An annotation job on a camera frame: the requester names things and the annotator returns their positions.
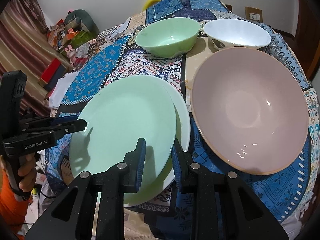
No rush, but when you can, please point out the mint green plate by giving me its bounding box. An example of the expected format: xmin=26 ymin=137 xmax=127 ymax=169
xmin=69 ymin=76 xmax=176 ymax=184

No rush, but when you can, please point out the large pink bowl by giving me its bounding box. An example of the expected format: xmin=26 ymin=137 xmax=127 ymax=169
xmin=190 ymin=48 xmax=309 ymax=175

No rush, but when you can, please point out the green bowl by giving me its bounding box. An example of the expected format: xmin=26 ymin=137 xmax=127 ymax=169
xmin=135 ymin=17 xmax=201 ymax=59

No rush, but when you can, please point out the white patterned bowl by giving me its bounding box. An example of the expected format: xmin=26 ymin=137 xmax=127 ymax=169
xmin=203 ymin=19 xmax=271 ymax=50

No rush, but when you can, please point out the orange sleeve forearm left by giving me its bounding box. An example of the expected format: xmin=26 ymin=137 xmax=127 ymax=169
xmin=1 ymin=170 xmax=28 ymax=239

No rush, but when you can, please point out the person's left hand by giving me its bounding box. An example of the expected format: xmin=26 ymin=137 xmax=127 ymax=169
xmin=0 ymin=152 xmax=37 ymax=193

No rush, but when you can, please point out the white folded cloth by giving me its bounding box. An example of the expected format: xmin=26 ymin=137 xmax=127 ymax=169
xmin=49 ymin=72 xmax=79 ymax=109

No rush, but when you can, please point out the red box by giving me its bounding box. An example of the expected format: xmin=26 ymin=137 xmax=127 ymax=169
xmin=39 ymin=58 xmax=61 ymax=86

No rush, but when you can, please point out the pink bunny toy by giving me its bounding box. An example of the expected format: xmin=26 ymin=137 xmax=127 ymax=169
xmin=65 ymin=44 xmax=76 ymax=65

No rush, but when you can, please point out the striped pink curtain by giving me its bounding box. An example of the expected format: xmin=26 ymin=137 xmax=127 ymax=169
xmin=1 ymin=0 xmax=71 ymax=116

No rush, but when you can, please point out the patchwork patterned tablecloth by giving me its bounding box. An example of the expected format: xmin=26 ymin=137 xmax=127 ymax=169
xmin=51 ymin=0 xmax=319 ymax=239

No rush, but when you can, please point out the green cardboard box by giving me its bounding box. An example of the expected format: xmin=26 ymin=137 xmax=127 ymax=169
xmin=58 ymin=30 xmax=97 ymax=50

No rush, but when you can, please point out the yellow hoop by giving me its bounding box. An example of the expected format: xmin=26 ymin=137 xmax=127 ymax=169
xmin=142 ymin=0 xmax=161 ymax=11

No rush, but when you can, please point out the small cardboard box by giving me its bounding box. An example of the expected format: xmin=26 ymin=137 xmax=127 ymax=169
xmin=245 ymin=7 xmax=263 ymax=22

